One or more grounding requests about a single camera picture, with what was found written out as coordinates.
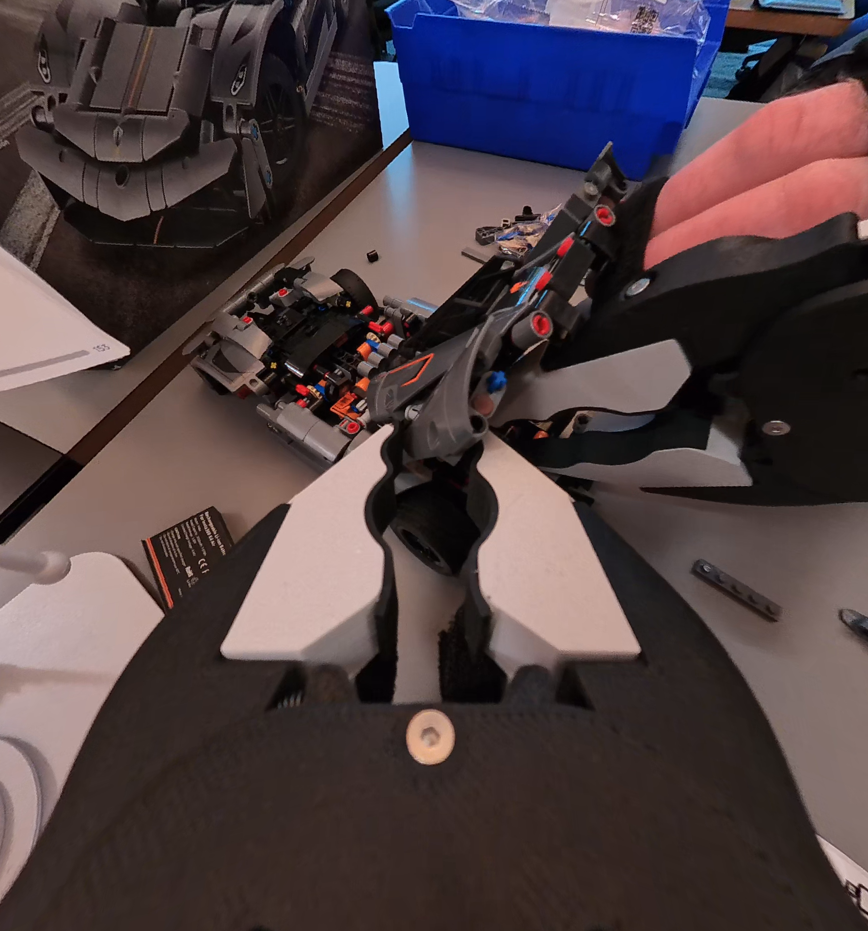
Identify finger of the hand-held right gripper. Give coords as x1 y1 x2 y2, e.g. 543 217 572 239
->
524 406 755 492
490 338 695 429

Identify person's right hand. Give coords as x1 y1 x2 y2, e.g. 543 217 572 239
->
643 80 868 270

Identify grey lego car model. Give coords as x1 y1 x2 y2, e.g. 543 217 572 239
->
187 142 634 576

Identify dark lego set box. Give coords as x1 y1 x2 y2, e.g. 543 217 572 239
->
0 0 384 365

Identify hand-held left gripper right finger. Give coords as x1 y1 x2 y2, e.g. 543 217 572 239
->
437 438 642 703

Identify clear plastic bags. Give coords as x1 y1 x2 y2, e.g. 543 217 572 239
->
419 0 711 37

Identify blue plastic bin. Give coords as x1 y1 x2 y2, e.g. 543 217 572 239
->
386 0 729 179

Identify white book stand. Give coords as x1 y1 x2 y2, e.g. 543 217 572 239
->
0 542 166 931

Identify lego instruction booklet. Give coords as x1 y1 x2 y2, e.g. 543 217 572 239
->
0 222 131 400

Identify paper parts template sheet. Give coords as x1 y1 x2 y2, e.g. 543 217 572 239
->
819 836 868 931

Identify black battery pack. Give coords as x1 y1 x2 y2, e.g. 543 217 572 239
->
142 507 235 610

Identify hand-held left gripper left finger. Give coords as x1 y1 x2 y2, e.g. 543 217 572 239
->
221 424 402 703

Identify long grey lego plate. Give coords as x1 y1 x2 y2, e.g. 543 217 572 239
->
692 559 784 623

